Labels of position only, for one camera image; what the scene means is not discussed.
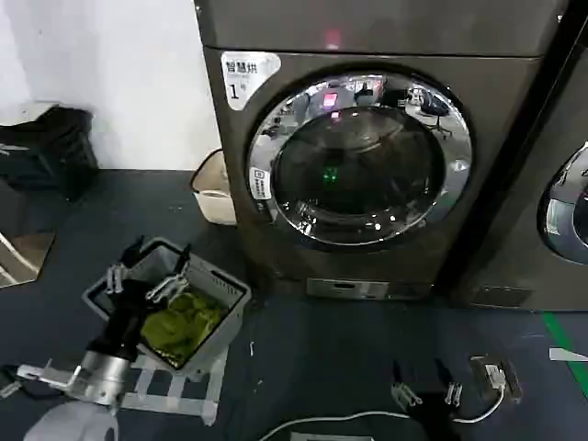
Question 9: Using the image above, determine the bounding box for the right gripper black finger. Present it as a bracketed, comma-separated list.
[390, 359, 424, 409]
[435, 356, 463, 406]

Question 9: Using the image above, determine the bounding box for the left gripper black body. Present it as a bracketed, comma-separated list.
[89, 277, 156, 365]

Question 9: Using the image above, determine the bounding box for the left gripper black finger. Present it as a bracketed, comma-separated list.
[105, 237, 147, 296]
[144, 244, 193, 304]

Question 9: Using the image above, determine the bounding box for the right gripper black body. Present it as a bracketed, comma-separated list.
[407, 389, 457, 431]

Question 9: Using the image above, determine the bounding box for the green garment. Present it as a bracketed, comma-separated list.
[140, 291, 229, 365]

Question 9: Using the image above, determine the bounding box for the grey laundry basket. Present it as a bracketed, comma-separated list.
[81, 236, 253, 371]

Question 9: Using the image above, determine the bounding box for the white folding basket stand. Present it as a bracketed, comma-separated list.
[117, 346, 229, 426]

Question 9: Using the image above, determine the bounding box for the cream plastic basket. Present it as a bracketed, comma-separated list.
[189, 148, 239, 226]

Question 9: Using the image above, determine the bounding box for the brown board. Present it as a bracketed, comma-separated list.
[0, 228, 57, 289]

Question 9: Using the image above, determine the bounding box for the white floor tape piece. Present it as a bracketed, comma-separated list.
[548, 346, 588, 363]

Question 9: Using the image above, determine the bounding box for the green floor tape strip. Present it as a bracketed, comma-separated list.
[540, 310, 588, 387]

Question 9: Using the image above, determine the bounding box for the small white door sticker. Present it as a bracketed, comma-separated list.
[249, 166, 277, 202]

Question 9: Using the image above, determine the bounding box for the grey dryer with label sticker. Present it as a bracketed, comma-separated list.
[192, 0, 581, 302]

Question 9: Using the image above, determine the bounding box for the round glass dryer door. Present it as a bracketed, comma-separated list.
[245, 71, 474, 252]
[536, 141, 588, 258]

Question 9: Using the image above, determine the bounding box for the white energy label sticker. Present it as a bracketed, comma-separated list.
[220, 51, 282, 112]

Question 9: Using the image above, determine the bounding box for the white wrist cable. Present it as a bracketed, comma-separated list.
[265, 384, 505, 440]

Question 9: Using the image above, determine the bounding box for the wrist camera box with bracket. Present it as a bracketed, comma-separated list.
[469, 354, 524, 405]

